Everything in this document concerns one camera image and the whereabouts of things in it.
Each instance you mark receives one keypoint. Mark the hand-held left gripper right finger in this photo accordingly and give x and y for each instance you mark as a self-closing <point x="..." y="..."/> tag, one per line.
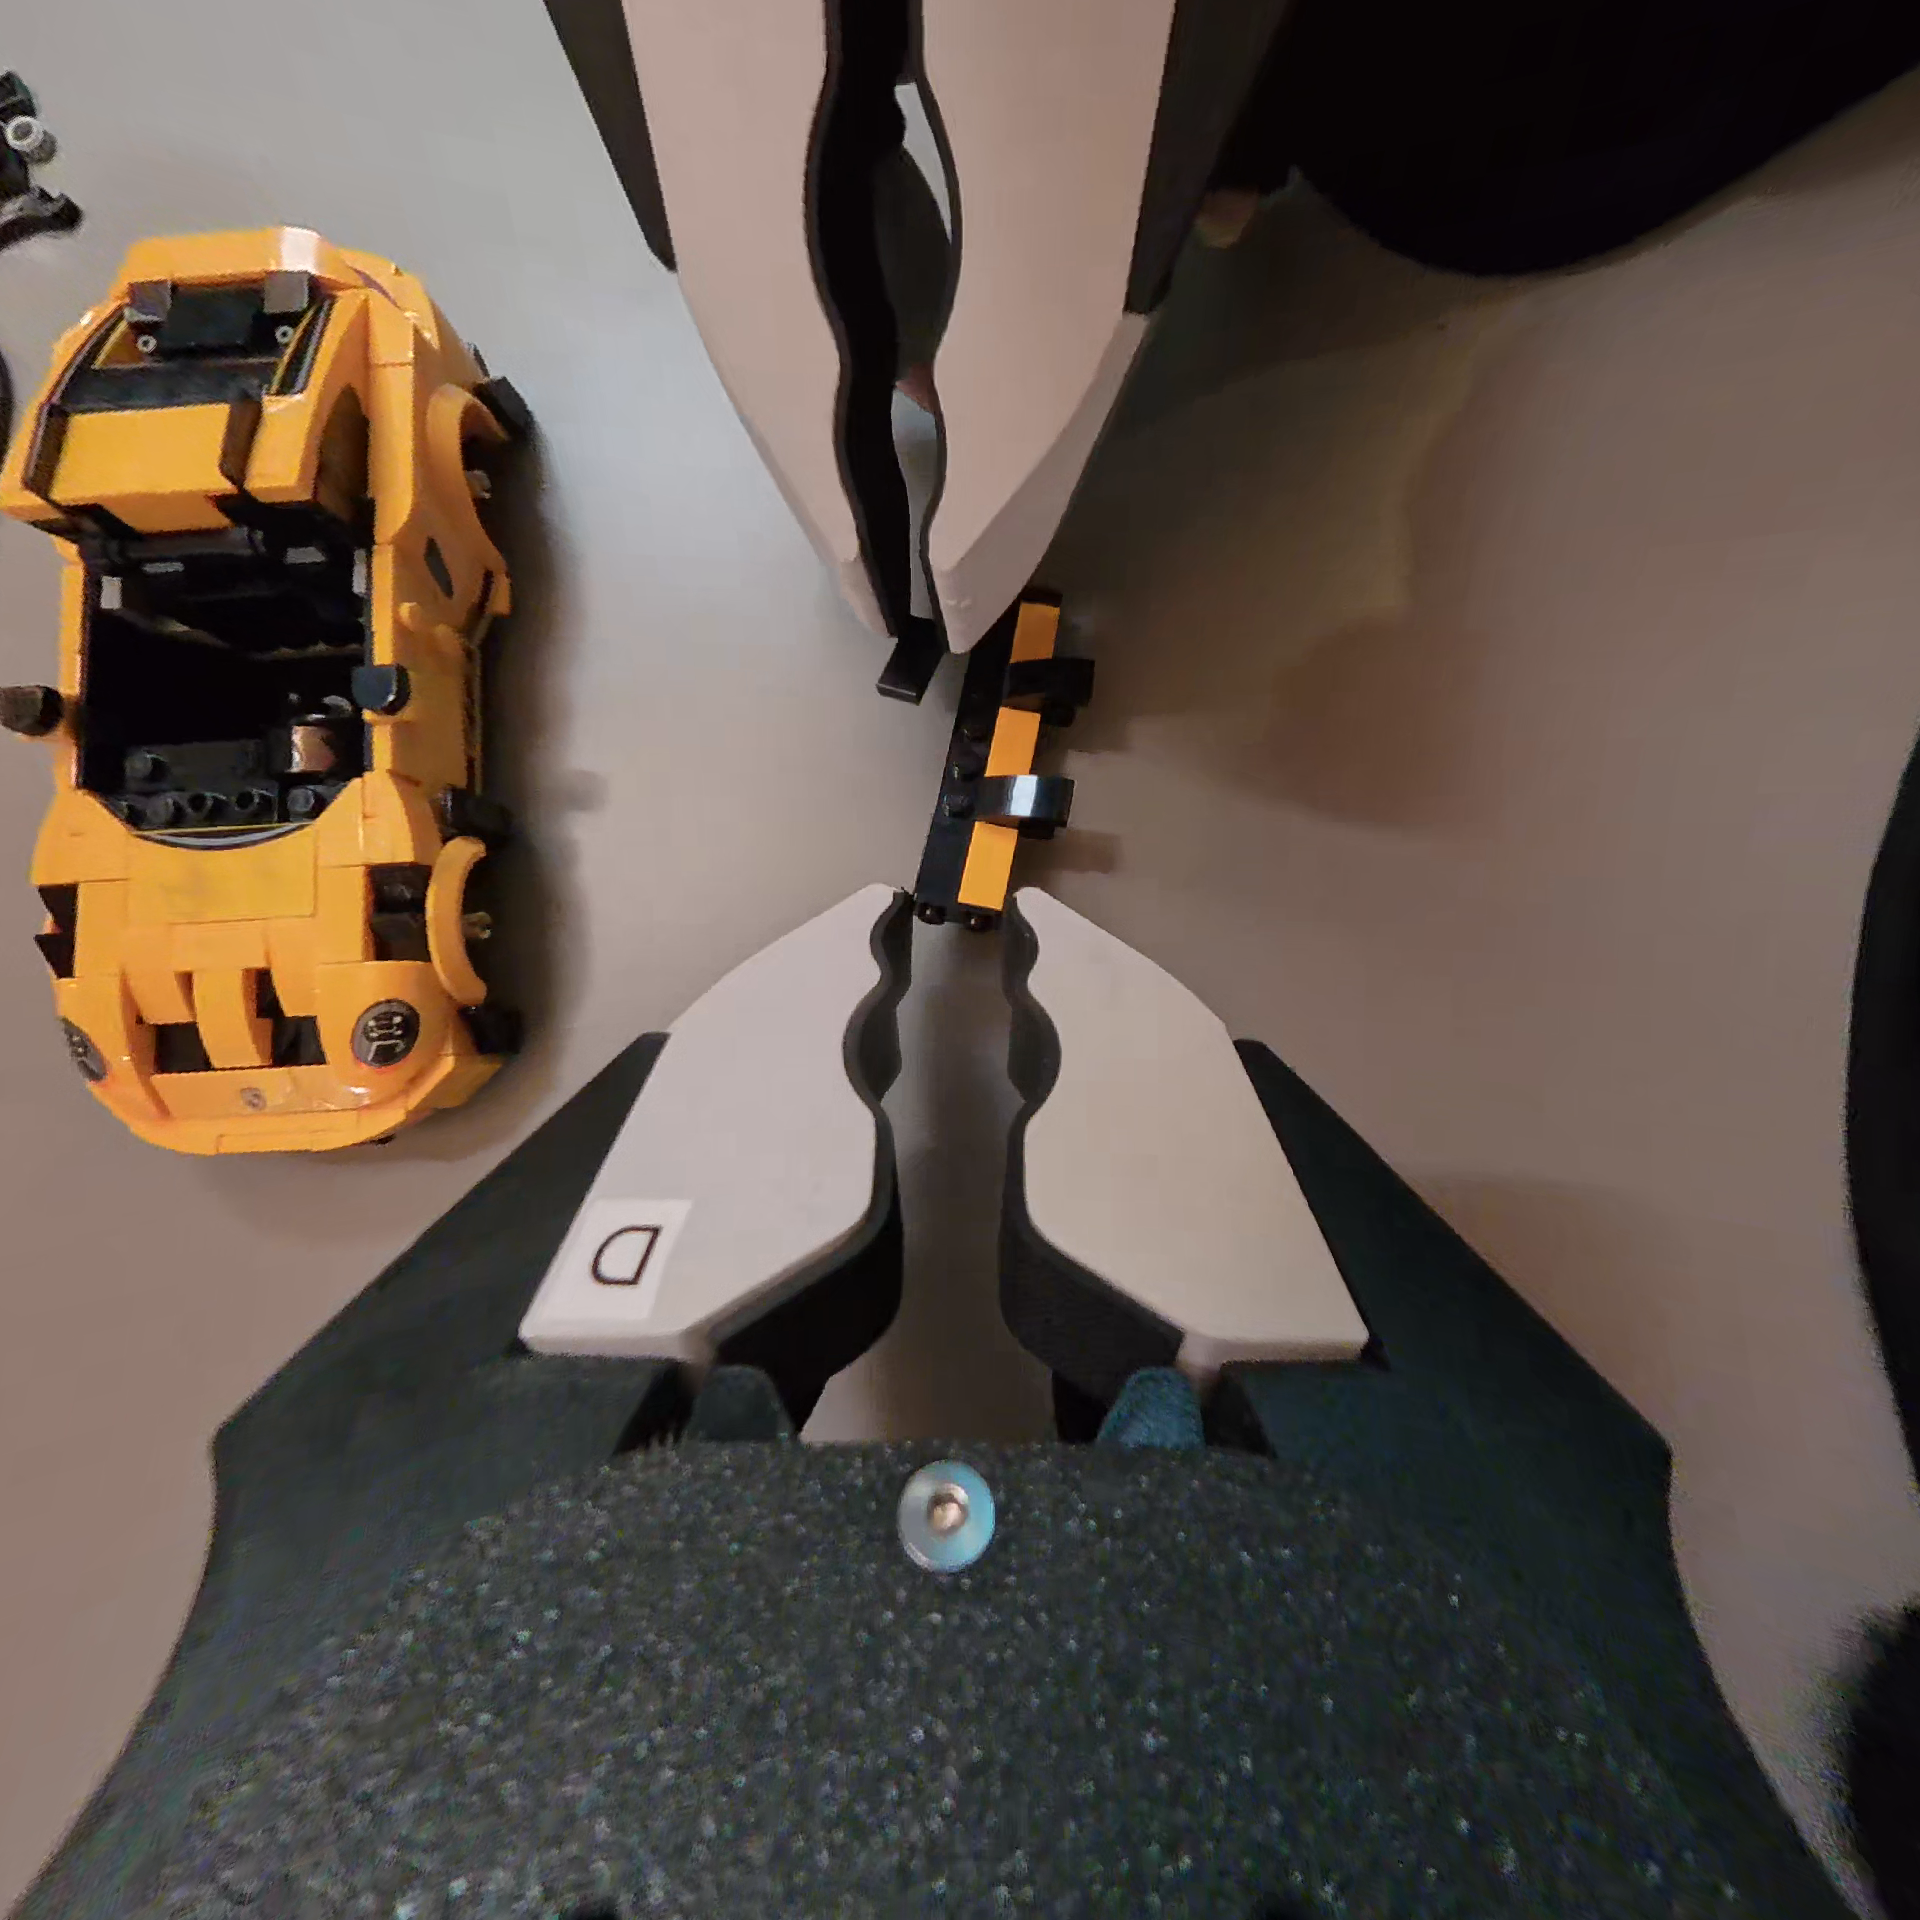
<point x="1170" y="1170"/>

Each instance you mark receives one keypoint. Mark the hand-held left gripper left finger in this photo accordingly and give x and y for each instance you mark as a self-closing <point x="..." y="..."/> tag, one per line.
<point x="734" y="1110"/>

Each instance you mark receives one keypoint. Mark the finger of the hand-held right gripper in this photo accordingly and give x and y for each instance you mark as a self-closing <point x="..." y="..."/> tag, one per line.
<point x="734" y="181"/>
<point x="1049" y="226"/>

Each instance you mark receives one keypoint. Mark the black and yellow lego strip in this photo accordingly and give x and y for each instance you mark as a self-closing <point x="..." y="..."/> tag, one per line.
<point x="982" y="866"/>

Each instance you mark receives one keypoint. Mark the small black lego piece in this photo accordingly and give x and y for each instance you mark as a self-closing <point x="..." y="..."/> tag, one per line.
<point x="904" y="672"/>

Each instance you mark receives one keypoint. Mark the yellow lego car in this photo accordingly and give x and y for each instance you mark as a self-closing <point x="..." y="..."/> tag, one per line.
<point x="225" y="901"/>

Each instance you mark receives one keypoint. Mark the black curved lego part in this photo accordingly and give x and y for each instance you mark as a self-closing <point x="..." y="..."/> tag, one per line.
<point x="36" y="220"/>

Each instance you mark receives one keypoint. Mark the person's right hand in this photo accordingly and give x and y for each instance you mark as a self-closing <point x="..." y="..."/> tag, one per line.
<point x="1227" y="220"/>

